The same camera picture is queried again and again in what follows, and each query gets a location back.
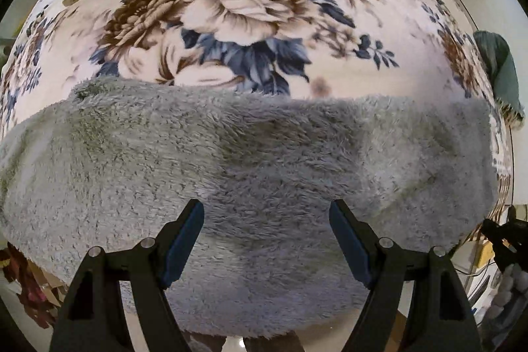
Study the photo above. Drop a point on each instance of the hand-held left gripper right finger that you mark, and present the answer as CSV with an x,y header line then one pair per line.
x,y
351,249

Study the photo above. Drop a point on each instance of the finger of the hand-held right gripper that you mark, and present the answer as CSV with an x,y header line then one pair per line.
x,y
505,236

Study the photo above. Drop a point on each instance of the red patterned cloth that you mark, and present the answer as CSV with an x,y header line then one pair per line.
x,y
31,286

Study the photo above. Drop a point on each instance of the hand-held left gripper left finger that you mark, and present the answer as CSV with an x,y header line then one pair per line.
x,y
180,249

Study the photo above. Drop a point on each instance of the floral printed blanket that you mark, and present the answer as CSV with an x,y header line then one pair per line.
x,y
264,14

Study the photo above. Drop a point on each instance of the grey fluffy towel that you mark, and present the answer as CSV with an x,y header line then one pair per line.
x,y
264,170

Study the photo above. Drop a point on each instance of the grey-green fringed cloth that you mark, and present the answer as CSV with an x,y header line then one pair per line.
x,y
501,71

